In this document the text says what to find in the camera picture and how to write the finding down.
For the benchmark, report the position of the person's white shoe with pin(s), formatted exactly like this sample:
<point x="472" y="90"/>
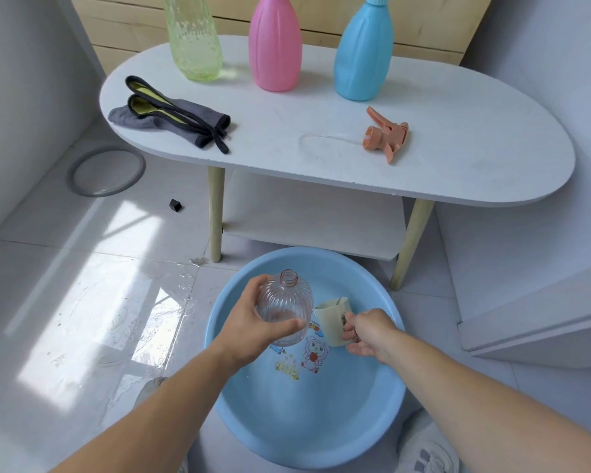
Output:
<point x="183" y="465"/>
<point x="426" y="450"/>

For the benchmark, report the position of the grey cloth with black trim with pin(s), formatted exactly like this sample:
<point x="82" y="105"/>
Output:
<point x="192" y="118"/>

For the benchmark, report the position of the person's left hand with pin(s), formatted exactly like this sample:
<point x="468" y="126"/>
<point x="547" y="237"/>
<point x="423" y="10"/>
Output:
<point x="248" y="334"/>

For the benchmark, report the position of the blue plastic basin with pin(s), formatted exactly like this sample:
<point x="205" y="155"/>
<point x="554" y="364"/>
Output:
<point x="325" y="413"/>

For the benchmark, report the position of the orange spray head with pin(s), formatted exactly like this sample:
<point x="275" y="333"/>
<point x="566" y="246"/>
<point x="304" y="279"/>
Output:
<point x="386" y="135"/>

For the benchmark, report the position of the person's right forearm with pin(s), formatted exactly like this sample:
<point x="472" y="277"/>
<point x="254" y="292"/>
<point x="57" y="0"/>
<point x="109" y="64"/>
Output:
<point x="497" y="413"/>

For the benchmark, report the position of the green clear spray bottle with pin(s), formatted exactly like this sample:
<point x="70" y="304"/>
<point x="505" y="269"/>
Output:
<point x="194" y="39"/>

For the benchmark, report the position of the person's right white shoe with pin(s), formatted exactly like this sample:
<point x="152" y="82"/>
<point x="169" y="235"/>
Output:
<point x="426" y="450"/>

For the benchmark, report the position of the white oval table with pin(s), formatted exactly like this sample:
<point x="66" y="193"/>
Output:
<point x="473" y="142"/>

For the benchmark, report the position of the person's right hand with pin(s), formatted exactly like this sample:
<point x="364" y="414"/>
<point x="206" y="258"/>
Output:
<point x="372" y="334"/>

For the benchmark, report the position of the blue spray bottle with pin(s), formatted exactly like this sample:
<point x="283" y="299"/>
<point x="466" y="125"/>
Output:
<point x="364" y="54"/>

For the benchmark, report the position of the small black block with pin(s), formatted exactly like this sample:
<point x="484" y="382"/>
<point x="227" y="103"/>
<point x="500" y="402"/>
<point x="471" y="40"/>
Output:
<point x="176" y="205"/>

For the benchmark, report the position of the pink spray bottle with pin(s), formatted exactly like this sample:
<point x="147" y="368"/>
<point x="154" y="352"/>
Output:
<point x="276" y="44"/>

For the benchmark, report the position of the clear ribbed spray bottle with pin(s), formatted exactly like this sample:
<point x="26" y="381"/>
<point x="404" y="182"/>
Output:
<point x="285" y="300"/>

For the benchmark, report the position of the person's left forearm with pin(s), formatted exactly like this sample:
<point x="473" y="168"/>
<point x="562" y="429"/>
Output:
<point x="138" y="423"/>

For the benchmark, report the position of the person's left white shoe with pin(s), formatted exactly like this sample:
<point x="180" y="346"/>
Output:
<point x="183" y="465"/>

